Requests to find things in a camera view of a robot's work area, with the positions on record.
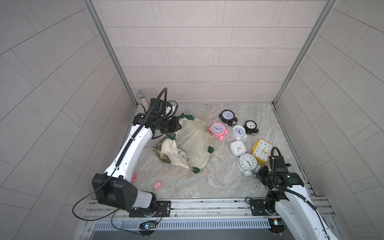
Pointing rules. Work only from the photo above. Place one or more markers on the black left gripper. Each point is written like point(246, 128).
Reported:
point(173, 127)

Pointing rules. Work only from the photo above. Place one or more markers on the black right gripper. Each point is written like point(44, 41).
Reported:
point(259, 174)

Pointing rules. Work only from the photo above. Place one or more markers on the white alarm clock metal handle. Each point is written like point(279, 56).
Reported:
point(183, 154)

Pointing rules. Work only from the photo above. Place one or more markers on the yellow square alarm clock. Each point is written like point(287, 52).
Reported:
point(261, 151)

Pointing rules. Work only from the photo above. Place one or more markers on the canvas tote bag green handles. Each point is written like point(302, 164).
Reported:
point(193, 138)

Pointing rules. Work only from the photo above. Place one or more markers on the white twin bell alarm clock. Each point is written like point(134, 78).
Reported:
point(247, 164)

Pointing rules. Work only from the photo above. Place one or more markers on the white rounded square alarm clock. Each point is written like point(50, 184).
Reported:
point(238, 148)

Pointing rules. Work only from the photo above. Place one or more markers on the pink twin bell alarm clock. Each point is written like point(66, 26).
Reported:
point(219, 131)

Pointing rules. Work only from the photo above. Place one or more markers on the small black alarm clock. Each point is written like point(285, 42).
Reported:
point(251, 127)

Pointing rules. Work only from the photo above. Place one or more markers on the white plastic alarm clock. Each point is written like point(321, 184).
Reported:
point(240, 133)

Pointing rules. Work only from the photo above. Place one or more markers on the black twin bell alarm clock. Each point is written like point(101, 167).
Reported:
point(228, 117)

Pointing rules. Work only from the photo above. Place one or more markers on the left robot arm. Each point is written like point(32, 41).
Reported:
point(113, 188)

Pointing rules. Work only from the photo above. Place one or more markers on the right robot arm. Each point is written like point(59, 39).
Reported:
point(288, 198)

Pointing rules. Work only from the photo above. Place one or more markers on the right circuit board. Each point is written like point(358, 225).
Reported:
point(277, 226)

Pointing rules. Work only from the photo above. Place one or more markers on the circuit board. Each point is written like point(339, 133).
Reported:
point(147, 228)
point(277, 226)

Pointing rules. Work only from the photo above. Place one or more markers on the pink toy piece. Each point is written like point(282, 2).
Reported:
point(157, 185)
point(133, 178)

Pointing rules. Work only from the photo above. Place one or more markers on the left circuit board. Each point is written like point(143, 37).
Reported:
point(147, 228)

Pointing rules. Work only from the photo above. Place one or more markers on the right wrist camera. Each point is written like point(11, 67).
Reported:
point(278, 164)

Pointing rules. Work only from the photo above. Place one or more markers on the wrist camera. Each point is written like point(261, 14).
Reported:
point(278, 164)
point(161, 107)

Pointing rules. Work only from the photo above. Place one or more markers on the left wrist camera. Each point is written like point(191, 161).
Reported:
point(161, 107)

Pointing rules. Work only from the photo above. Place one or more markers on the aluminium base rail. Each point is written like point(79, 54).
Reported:
point(187, 214)

